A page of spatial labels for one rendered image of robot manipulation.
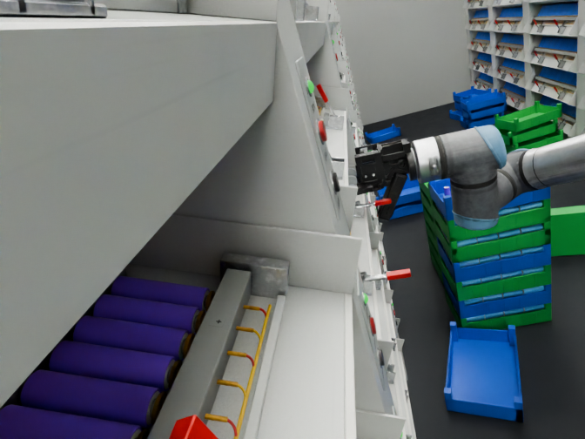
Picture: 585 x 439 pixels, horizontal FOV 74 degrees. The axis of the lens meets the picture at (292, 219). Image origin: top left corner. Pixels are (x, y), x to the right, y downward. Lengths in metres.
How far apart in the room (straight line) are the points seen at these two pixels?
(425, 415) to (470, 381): 0.19
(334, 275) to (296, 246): 0.04
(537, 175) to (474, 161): 0.16
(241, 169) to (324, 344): 0.13
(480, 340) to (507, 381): 0.18
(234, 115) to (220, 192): 0.13
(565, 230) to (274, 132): 1.72
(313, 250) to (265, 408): 0.12
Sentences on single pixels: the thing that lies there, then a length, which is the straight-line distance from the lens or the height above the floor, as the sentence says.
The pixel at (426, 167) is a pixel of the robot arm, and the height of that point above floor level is 0.81.
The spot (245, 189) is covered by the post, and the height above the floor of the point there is 1.03.
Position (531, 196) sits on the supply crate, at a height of 0.50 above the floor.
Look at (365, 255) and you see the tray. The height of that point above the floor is 0.73.
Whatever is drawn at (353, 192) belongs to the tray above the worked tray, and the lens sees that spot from 0.37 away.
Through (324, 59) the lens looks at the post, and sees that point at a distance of 0.95.
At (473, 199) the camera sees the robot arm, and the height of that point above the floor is 0.72.
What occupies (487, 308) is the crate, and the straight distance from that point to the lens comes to 1.53.
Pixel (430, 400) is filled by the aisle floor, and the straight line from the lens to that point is 1.41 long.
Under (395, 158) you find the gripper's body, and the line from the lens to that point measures 0.83.
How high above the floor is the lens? 1.11
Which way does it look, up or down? 24 degrees down
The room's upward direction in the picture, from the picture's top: 18 degrees counter-clockwise
